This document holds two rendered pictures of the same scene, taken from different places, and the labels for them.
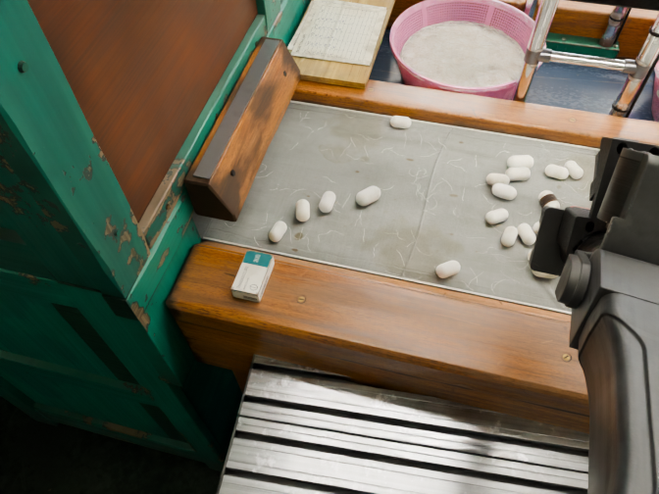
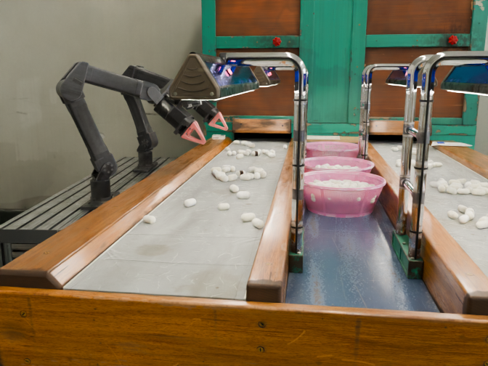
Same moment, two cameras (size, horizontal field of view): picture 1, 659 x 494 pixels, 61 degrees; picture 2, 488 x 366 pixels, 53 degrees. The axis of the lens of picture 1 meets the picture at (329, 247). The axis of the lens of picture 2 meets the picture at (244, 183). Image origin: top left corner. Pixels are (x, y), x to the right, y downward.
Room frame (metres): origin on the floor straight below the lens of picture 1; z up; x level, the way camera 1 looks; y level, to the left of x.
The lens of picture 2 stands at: (0.10, -2.33, 1.08)
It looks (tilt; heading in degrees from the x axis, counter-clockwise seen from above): 13 degrees down; 81
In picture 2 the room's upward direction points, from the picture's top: straight up
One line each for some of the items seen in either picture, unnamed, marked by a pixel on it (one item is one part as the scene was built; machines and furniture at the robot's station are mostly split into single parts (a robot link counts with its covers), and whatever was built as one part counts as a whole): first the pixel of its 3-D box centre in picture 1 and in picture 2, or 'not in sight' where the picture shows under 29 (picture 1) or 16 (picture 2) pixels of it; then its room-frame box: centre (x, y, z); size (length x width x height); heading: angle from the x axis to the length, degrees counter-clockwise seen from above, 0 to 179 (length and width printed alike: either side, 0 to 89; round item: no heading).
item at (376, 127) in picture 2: not in sight; (399, 127); (1.25, -0.10, 0.83); 0.30 x 0.06 x 0.07; 163
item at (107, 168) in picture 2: not in sight; (102, 170); (-0.10, -0.72, 0.77); 0.09 x 0.06 x 0.06; 110
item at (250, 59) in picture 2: not in sight; (262, 158); (0.32, -1.29, 0.90); 0.20 x 0.19 x 0.45; 73
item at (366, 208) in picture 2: not in sight; (340, 193); (0.63, -0.94, 0.72); 0.27 x 0.27 x 0.10
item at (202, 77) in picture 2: not in sight; (226, 75); (0.24, -1.26, 1.08); 0.62 x 0.08 x 0.07; 73
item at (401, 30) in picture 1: (462, 61); (330, 155); (0.84, -0.25, 0.72); 0.27 x 0.27 x 0.10
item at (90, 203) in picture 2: not in sight; (100, 189); (-0.11, -0.72, 0.71); 0.20 x 0.07 x 0.08; 78
